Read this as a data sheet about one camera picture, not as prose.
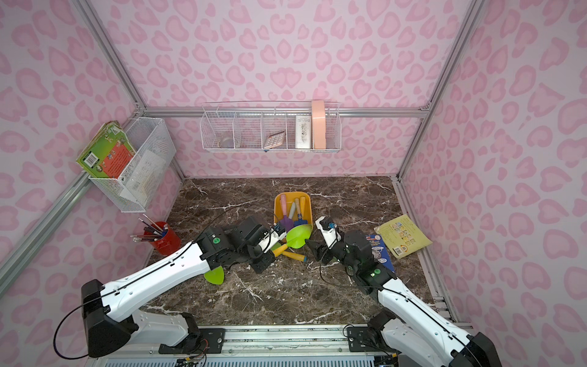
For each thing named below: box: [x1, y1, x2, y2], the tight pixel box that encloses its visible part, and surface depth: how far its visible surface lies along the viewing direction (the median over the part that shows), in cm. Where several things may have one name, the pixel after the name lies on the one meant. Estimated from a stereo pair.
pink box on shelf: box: [311, 99, 327, 150], surface depth 85 cm
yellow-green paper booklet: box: [373, 214, 433, 260], surface depth 100 cm
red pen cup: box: [143, 220, 182, 257], surface depth 91 cm
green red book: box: [75, 120, 137, 179], surface depth 73 cm
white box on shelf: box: [295, 114, 312, 150], surface depth 95 cm
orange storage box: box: [273, 191, 313, 226], surface depth 106 cm
